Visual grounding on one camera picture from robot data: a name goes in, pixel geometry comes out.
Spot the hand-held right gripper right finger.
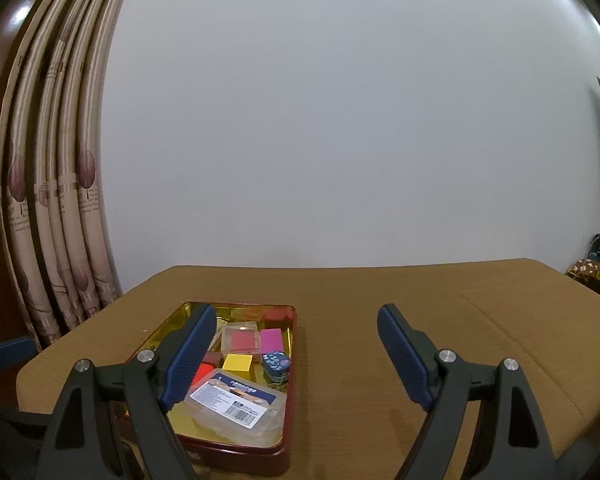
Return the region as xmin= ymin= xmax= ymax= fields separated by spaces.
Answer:
xmin=377 ymin=303 xmax=558 ymax=480

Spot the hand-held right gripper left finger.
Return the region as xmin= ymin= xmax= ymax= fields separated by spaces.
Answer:
xmin=35 ymin=302 xmax=217 ymax=480

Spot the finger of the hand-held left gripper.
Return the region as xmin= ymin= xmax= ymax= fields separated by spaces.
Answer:
xmin=0 ymin=337 xmax=37 ymax=371

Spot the yellow block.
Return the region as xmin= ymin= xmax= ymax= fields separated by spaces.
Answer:
xmin=222 ymin=353 xmax=254 ymax=375

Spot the small clear plastic box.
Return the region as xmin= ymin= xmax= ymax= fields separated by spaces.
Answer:
xmin=221 ymin=322 xmax=260 ymax=360

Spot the large clear labelled plastic box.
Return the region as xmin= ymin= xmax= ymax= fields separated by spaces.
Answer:
xmin=184 ymin=367 xmax=288 ymax=447

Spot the pink block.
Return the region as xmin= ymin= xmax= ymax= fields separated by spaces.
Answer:
xmin=260 ymin=328 xmax=285 ymax=356

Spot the small blue patterned tin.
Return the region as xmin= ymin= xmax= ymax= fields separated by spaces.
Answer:
xmin=261 ymin=350 xmax=293 ymax=386

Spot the red gold metal tray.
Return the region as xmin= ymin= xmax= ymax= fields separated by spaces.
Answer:
xmin=112 ymin=301 xmax=297 ymax=478

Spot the beige patterned curtain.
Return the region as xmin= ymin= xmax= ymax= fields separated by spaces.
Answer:
xmin=0 ymin=0 xmax=141 ymax=346

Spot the brown spotted cloth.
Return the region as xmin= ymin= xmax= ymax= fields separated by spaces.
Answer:
xmin=567 ymin=258 xmax=600 ymax=279

